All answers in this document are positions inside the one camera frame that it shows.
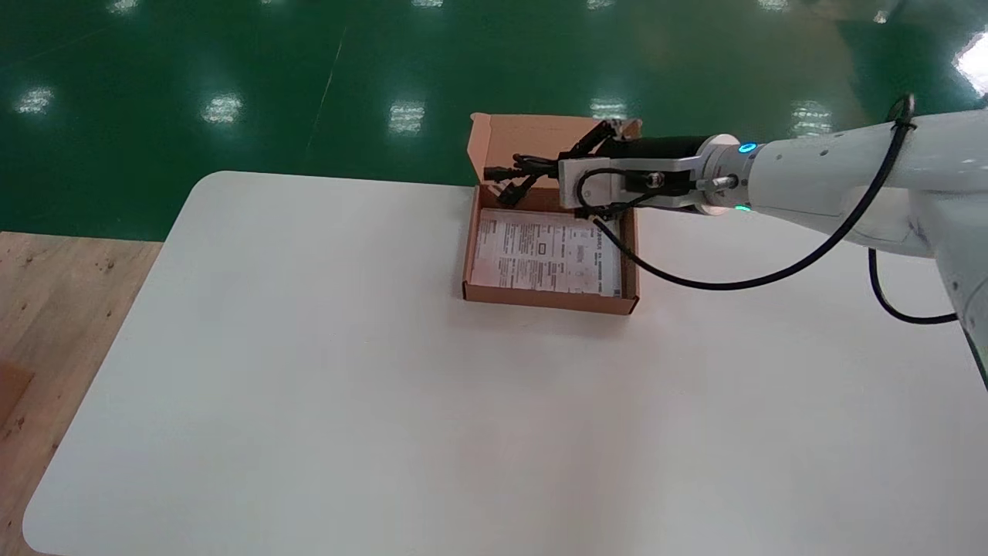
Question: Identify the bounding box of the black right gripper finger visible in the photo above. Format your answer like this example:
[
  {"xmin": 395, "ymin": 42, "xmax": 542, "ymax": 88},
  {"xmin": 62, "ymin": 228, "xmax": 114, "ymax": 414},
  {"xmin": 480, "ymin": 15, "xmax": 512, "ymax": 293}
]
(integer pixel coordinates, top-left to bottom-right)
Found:
[{"xmin": 567, "ymin": 119, "xmax": 631, "ymax": 158}]

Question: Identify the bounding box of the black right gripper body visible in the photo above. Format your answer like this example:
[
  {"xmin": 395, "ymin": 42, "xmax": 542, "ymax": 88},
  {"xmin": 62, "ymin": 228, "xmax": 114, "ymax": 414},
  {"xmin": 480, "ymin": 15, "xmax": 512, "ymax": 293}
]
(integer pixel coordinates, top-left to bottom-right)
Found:
[{"xmin": 610, "ymin": 136, "xmax": 715, "ymax": 212}]

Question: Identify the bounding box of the black power cable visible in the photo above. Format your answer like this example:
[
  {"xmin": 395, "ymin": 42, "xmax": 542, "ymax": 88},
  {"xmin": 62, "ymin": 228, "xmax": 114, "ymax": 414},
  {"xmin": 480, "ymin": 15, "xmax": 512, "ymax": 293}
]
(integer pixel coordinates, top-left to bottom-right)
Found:
[{"xmin": 483, "ymin": 153, "xmax": 560, "ymax": 208}]

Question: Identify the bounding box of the brown cardboard storage box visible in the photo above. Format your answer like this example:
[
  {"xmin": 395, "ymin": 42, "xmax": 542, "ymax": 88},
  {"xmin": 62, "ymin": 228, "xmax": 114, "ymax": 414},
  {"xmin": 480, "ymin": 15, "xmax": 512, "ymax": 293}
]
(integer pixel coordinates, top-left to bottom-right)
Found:
[{"xmin": 462, "ymin": 114, "xmax": 643, "ymax": 316}]

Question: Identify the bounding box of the white printed instruction sheet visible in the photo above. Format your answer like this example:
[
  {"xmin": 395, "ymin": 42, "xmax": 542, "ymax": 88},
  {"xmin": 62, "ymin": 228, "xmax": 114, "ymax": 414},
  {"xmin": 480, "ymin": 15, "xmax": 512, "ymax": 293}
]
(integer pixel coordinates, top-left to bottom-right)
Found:
[{"xmin": 471, "ymin": 208, "xmax": 623, "ymax": 298}]

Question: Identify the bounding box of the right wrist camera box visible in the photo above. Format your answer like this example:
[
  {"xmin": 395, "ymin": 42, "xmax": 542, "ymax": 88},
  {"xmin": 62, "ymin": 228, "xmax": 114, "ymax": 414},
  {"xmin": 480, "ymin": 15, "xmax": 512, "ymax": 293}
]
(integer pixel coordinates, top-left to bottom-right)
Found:
[{"xmin": 557, "ymin": 157, "xmax": 618, "ymax": 211}]

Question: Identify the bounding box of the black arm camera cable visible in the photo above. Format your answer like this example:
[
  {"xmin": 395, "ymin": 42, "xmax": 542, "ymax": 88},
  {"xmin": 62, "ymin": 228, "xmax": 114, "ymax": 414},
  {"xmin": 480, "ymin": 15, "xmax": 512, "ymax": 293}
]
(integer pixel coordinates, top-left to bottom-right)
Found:
[{"xmin": 575, "ymin": 93, "xmax": 959, "ymax": 325}]

